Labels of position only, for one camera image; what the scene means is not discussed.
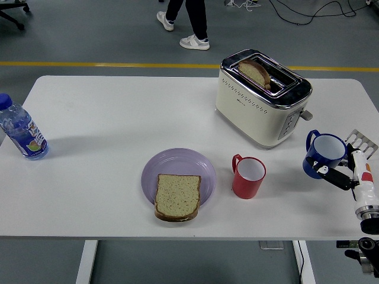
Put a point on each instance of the rounded bread slice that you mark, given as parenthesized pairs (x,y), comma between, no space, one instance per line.
(253,72)

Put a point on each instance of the grey under-table bracket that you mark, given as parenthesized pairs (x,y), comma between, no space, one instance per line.
(271,245)

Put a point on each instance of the red plastic cup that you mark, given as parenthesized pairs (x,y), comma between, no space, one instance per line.
(244,187)

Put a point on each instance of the person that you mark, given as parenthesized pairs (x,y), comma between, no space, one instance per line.
(197,20)

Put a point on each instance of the black table control panel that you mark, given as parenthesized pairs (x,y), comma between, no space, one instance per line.
(348,244)

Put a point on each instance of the white table leg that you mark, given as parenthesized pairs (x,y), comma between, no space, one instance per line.
(87,263)
(309,266)

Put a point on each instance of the purple round plate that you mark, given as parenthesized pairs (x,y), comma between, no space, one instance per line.
(174,162)

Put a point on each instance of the black office chair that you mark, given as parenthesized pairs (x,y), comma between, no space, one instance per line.
(14,20)

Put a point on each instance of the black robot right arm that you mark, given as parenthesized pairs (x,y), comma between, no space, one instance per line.
(370,230)

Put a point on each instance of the cream chrome toaster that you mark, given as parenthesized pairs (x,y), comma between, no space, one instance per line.
(245,118)

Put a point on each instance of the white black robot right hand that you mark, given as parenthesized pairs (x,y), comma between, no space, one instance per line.
(362,189)

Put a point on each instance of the blue-capped drink bottle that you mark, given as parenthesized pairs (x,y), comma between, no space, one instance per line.
(25,133)

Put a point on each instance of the blue enamel cup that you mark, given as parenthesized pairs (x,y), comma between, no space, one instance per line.
(328,148)

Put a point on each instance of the silver metal toast rack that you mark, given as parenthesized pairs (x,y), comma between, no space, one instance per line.
(362,142)

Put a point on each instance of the square bread slice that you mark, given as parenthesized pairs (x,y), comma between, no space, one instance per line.
(177,196)

